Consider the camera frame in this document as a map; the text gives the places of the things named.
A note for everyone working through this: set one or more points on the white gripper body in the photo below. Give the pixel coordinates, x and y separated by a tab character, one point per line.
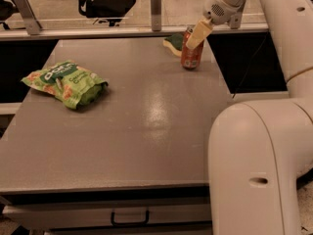
215	10

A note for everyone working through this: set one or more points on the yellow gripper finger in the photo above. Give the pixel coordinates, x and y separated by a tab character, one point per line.
201	31

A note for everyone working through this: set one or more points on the orange soda can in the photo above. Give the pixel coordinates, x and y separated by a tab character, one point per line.
190	59

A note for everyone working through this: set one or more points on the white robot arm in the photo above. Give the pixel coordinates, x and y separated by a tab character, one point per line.
258	149

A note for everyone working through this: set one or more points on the green and yellow sponge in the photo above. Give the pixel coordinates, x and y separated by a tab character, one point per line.
174	43

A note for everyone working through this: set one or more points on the black office chair centre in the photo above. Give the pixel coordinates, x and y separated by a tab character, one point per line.
107	11

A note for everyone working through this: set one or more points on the black office chair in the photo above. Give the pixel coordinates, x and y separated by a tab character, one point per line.
107	11
7	8

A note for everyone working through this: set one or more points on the green chip bag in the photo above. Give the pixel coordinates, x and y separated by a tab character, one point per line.
68	82

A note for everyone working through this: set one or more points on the black office chair left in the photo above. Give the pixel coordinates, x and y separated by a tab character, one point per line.
7	8

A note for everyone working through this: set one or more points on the metal bracket right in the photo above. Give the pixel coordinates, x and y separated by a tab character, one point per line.
236	19

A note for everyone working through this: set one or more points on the metal bracket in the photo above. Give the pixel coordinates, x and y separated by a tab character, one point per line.
156	15
236	19
31	23

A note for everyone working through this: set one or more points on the grey window ledge rail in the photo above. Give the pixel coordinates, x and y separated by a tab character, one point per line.
120	32

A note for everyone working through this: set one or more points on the metal bracket centre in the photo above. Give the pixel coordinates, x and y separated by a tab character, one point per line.
156	15

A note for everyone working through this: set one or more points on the metal bracket left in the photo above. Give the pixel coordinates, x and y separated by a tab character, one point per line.
31	23

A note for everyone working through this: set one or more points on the grey drawer with black handle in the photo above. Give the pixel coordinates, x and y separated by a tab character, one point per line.
110	213

